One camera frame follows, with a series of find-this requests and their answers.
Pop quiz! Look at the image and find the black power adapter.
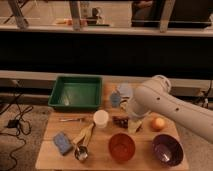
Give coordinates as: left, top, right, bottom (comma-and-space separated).
7, 119, 19, 128

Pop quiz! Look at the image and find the green plastic tray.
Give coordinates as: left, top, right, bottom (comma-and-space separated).
48, 76, 102, 111

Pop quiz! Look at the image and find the yellow-orange apple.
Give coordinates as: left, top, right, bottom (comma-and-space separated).
151, 117, 166, 131

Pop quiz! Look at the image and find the white paper cup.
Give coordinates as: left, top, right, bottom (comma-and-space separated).
93, 110, 109, 128

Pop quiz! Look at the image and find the dark purple grape bunch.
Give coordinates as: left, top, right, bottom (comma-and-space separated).
112, 116, 129, 129

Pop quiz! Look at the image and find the red bowl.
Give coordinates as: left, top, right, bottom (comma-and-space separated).
108, 133, 135, 163

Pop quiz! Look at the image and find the light blue plastic cup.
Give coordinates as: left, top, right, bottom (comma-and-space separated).
116, 83, 133, 97

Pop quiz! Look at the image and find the blue sponge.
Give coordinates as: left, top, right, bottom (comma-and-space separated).
53, 132, 73, 155

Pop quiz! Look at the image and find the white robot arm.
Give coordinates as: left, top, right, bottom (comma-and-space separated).
126, 75, 213, 143

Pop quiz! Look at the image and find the black floor cable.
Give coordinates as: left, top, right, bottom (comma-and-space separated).
0, 83, 34, 171

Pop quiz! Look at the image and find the metal fork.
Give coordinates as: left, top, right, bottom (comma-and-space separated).
59, 117, 85, 122

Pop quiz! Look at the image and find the purple bowl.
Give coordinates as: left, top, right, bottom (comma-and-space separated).
152, 134, 184, 167

